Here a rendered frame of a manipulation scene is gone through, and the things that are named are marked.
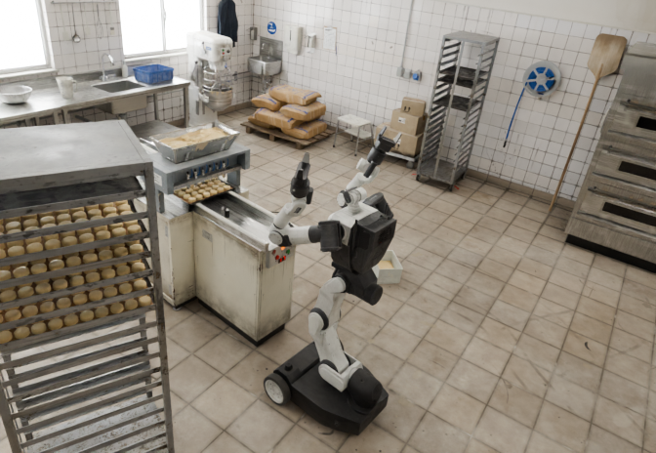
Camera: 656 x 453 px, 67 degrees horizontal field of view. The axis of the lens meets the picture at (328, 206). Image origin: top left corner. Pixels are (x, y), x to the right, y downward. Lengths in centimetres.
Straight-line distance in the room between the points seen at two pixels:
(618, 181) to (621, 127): 52
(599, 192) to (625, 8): 197
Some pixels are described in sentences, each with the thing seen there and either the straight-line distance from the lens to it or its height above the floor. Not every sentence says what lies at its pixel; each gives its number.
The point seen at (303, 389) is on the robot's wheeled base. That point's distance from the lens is 320.
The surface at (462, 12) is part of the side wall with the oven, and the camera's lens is 670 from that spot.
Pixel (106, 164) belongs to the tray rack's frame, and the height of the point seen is 182.
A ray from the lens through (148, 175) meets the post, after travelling 190.
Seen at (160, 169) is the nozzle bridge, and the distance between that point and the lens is 339.
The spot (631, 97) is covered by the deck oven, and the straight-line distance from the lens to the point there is 537.
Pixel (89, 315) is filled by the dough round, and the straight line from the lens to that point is 225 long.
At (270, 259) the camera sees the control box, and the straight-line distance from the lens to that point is 318.
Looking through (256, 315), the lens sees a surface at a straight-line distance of 345.
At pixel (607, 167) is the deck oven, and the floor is 94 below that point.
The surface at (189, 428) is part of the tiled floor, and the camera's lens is 326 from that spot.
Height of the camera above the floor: 256
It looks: 28 degrees down
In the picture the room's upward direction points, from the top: 6 degrees clockwise
